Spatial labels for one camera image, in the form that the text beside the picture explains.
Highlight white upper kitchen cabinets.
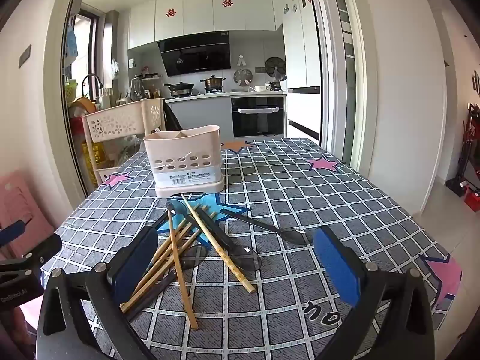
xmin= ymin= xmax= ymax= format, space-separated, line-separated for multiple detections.
xmin=127 ymin=0 xmax=284 ymax=50

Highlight black wok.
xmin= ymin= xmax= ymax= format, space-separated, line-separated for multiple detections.
xmin=164 ymin=82 xmax=196 ymax=97

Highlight grey checked star tablecloth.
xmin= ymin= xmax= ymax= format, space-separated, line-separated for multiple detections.
xmin=39 ymin=137 xmax=464 ymax=360

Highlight patterned bamboo chopstick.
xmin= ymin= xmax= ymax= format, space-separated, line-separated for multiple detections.
xmin=181 ymin=194 xmax=257 ymax=294

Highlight beige plastic utensil holder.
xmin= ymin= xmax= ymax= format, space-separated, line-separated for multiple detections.
xmin=143 ymin=124 xmax=226 ymax=198

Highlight black round wall strainer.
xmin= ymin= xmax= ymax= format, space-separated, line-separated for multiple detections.
xmin=265 ymin=56 xmax=286 ymax=76

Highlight yellow oil bottle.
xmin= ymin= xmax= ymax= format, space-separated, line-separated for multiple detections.
xmin=84 ymin=135 xmax=110 ymax=181

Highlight black kitchen faucet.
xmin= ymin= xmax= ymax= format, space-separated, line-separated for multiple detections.
xmin=80 ymin=74 xmax=104 ymax=100

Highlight stainless steel pot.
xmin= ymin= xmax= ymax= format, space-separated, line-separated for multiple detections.
xmin=200 ymin=76 xmax=227 ymax=91

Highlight red box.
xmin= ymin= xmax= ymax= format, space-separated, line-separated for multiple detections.
xmin=464 ymin=187 xmax=480 ymax=212

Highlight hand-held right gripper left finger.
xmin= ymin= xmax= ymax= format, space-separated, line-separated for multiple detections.
xmin=37 ymin=226 xmax=163 ymax=346

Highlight white refrigerator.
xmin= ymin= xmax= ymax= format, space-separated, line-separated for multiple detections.
xmin=281 ymin=0 xmax=323 ymax=145

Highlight black range hood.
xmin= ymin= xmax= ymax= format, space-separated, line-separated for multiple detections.
xmin=157 ymin=31 xmax=231 ymax=77

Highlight black floor stand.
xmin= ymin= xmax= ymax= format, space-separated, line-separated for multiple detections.
xmin=446 ymin=118 xmax=479 ymax=197

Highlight black bag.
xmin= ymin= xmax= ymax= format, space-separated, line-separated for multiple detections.
xmin=163 ymin=101 xmax=184 ymax=132

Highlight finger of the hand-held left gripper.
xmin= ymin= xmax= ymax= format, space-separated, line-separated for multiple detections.
xmin=0 ymin=233 xmax=63 ymax=271
xmin=0 ymin=220 xmax=28 ymax=248

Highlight dark translucent plastic spoon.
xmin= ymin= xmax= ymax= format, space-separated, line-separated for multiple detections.
xmin=195 ymin=207 xmax=263 ymax=272
xmin=220 ymin=210 xmax=314 ymax=247
xmin=144 ymin=210 xmax=170 ymax=241
xmin=124 ymin=247 xmax=210 ymax=321

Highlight blue hanging cloth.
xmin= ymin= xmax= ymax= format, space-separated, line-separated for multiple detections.
xmin=64 ymin=26 xmax=79 ymax=61

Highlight glass kettle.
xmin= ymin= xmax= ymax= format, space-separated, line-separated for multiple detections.
xmin=130 ymin=75 xmax=146 ymax=101

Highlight beige perforated storage cart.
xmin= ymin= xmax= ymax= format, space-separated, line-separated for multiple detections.
xmin=82 ymin=98 xmax=166 ymax=186

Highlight grey lower kitchen cabinet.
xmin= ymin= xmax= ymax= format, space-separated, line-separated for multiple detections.
xmin=165 ymin=95 xmax=233 ymax=140

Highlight black built-in oven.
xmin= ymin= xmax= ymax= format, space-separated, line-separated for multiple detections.
xmin=230 ymin=95 xmax=286 ymax=138

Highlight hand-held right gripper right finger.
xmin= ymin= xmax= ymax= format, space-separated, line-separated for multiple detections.
xmin=312 ymin=225 xmax=436 ymax=346

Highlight pink plastic stool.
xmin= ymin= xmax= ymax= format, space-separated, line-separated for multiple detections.
xmin=0 ymin=170 xmax=57 ymax=259

